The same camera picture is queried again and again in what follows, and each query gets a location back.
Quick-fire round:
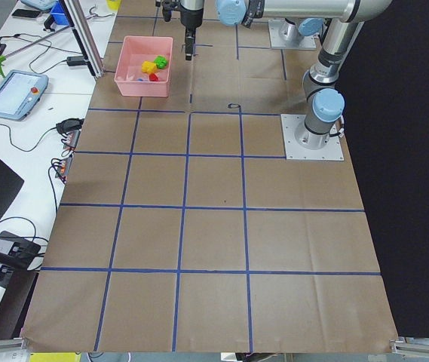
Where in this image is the red one-stud toy block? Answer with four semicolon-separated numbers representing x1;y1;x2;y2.
149;73;159;81

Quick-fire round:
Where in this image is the green two-stud toy block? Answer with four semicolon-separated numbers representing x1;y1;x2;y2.
153;56;169;69

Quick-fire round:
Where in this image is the teach pendant tablet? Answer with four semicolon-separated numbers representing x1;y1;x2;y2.
0;70;49;121

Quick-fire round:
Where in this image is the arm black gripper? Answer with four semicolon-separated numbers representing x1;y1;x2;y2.
155;0;204;61

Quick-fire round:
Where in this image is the pink plastic box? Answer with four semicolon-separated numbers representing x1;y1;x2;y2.
114;35;173;97

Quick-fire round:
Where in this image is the black power adapter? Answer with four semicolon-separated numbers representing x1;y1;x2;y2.
66;56;87;67

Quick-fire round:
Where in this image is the aluminium profile post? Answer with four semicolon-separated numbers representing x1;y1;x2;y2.
60;0;104;78

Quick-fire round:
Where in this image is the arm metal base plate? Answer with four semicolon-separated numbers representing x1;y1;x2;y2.
280;114;344;161
268;20;317;51

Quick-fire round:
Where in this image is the blue storage bin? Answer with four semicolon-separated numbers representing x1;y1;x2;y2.
44;1;69;28

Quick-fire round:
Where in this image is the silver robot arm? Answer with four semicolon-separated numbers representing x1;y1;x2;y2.
216;1;390;150
155;1;323;60

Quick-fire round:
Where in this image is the yellow two-stud toy block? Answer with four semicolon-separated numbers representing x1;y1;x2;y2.
141;61;158;75

